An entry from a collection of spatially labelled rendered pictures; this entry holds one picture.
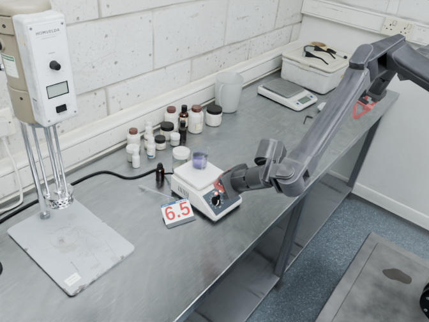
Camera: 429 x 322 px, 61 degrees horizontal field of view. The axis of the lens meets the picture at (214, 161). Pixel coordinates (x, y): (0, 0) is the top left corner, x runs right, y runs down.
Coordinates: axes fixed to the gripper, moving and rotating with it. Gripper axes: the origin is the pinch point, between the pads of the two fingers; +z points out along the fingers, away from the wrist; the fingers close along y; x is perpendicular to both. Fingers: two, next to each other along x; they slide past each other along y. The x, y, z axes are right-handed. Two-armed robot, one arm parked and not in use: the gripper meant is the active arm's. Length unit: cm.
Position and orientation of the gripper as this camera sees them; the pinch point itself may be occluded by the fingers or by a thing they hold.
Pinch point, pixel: (216, 184)
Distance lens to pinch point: 101.7
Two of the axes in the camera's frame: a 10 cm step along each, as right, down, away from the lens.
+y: -6.8, 3.6, -6.4
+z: -6.3, 1.6, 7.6
